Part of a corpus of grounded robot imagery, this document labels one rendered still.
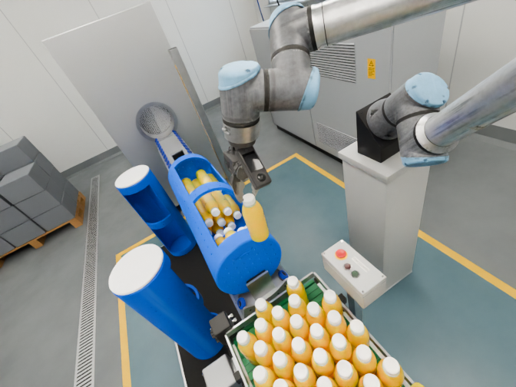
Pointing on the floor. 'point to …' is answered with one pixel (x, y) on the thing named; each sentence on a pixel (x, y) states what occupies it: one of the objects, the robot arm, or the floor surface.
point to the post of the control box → (355, 308)
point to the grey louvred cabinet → (355, 77)
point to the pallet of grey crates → (33, 198)
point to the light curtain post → (198, 107)
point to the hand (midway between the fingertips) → (248, 198)
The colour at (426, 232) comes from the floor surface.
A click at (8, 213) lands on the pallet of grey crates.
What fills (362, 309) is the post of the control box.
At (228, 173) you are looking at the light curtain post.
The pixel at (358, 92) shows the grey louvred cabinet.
